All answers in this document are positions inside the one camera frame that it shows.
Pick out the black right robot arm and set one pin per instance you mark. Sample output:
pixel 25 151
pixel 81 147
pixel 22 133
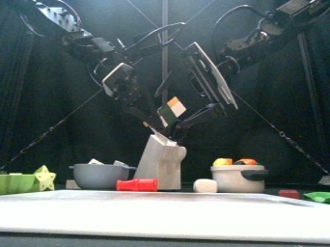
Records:
pixel 274 22

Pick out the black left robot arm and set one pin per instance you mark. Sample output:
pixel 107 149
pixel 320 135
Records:
pixel 85 45

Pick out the white wooden knife block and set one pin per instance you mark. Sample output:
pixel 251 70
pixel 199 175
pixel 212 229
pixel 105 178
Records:
pixel 160 164

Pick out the grey toy food piece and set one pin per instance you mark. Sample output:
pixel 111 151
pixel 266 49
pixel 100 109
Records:
pixel 120 164

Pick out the yellow toy food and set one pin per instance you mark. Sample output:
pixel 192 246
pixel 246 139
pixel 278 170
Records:
pixel 221 162

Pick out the orange toy food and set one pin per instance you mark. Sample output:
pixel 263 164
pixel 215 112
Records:
pixel 246 161

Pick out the white toy food piece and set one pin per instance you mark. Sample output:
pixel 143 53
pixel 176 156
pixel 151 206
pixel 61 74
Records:
pixel 95 162

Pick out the red toy cylinder piece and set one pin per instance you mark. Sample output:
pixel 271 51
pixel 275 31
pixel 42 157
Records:
pixel 137 185

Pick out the grey toy bowl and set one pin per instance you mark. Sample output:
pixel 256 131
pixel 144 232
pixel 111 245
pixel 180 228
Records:
pixel 100 177

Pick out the white toy pot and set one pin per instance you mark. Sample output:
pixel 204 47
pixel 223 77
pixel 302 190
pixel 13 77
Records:
pixel 231 180

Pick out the white rounded toy piece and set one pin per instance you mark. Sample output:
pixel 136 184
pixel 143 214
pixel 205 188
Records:
pixel 204 186

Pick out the small white toy block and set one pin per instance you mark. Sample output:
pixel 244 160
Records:
pixel 70 185

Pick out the green star toy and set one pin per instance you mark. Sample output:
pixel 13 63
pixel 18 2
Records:
pixel 44 179

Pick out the small red toy block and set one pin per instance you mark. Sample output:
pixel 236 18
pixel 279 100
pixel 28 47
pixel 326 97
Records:
pixel 288 194

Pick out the green leaf toy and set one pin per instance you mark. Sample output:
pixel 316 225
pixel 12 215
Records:
pixel 319 197

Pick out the vertical metal frame pole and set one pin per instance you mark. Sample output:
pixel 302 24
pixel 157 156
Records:
pixel 164 64

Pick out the silver frame corner bracket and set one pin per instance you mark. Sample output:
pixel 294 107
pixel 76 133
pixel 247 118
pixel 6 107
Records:
pixel 324 180

